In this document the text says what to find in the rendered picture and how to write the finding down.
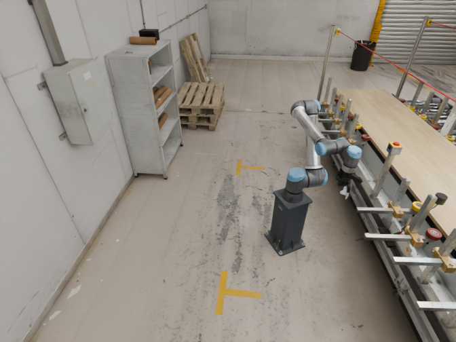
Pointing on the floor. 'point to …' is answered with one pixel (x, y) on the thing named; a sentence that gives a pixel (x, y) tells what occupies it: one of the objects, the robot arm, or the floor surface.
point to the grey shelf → (165, 75)
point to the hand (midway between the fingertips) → (344, 192)
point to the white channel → (449, 121)
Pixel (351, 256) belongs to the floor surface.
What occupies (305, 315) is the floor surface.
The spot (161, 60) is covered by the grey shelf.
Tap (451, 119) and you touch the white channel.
